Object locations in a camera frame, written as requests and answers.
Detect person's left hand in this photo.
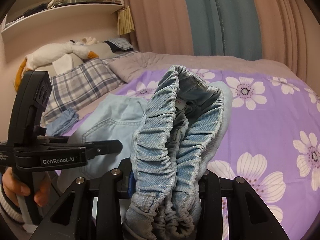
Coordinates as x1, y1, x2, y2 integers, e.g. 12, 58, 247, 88
2, 167, 51, 207

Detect grey quilted blanket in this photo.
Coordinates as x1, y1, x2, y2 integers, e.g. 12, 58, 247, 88
72, 51, 301, 117

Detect plaid pillow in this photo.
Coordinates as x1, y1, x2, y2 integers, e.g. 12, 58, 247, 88
42, 58, 123, 125

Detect white goose plush toy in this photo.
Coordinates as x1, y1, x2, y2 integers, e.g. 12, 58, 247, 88
14, 41, 99, 92

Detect striped sleeve forearm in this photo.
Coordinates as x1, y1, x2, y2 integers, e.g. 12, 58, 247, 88
1, 191, 24, 225

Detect striped blue pillow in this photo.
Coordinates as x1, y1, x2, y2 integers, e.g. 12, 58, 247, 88
104, 37, 134, 53

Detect teal curtain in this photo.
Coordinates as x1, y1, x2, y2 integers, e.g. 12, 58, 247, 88
185, 0, 263, 61

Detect folded blue striped cloth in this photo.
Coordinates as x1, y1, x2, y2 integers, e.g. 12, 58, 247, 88
46, 108, 79, 137

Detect light blue denim pants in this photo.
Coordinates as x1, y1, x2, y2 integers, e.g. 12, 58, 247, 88
57, 65, 232, 239

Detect purple floral bedsheet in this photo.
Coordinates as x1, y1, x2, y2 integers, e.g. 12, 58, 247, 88
55, 68, 320, 240

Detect pink curtain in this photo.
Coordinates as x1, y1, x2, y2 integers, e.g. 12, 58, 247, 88
124, 0, 319, 86

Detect white wall shelf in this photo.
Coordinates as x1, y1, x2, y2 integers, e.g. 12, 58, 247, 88
1, 0, 124, 42

